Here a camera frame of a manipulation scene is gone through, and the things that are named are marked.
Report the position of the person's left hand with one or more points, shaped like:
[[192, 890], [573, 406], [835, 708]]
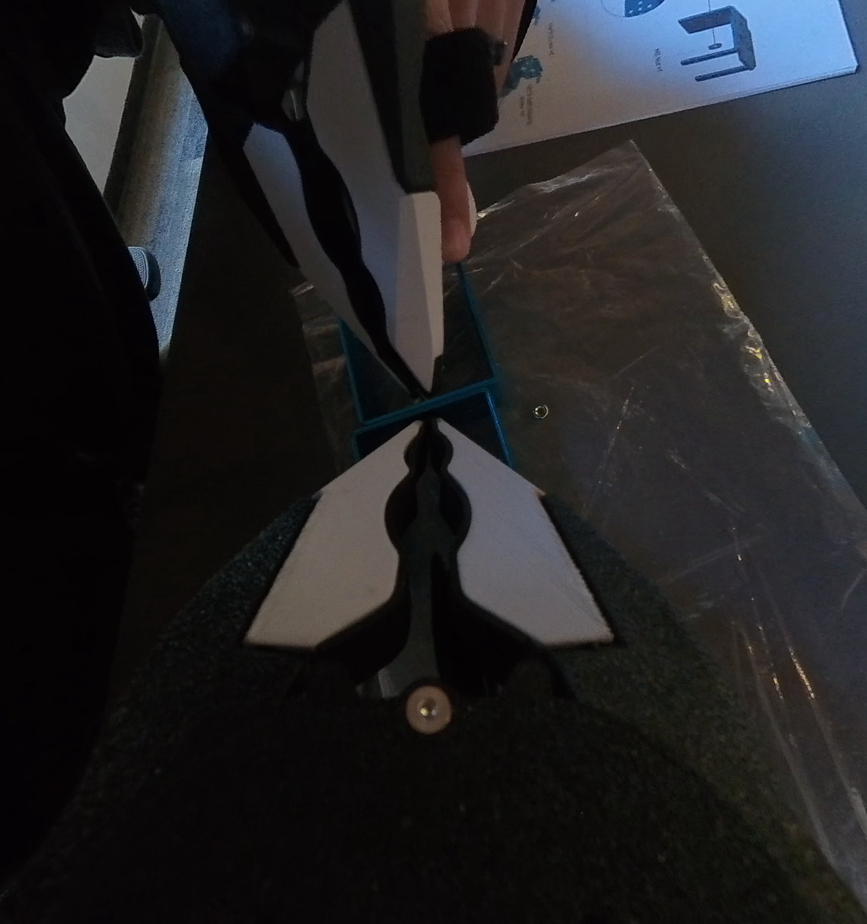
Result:
[[456, 209]]

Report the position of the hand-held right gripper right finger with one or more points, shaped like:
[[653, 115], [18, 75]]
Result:
[[527, 570]]

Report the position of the person's clothed body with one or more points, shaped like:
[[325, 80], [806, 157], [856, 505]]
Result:
[[43, 361]]

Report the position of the large clear plastic bag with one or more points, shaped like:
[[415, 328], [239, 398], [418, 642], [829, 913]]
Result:
[[657, 361]]

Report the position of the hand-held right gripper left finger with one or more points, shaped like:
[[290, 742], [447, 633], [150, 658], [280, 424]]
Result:
[[332, 570]]

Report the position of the blue metal U bracket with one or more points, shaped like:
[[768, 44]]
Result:
[[502, 440], [480, 332]]

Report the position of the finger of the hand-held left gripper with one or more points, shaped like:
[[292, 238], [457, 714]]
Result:
[[296, 202], [346, 94]]

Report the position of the white instruction manual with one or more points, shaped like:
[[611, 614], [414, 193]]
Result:
[[657, 72]]

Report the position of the grey desk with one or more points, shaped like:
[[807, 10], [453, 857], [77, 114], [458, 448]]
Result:
[[801, 216]]

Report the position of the black office chair with armrests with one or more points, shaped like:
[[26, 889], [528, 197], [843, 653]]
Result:
[[143, 271]]

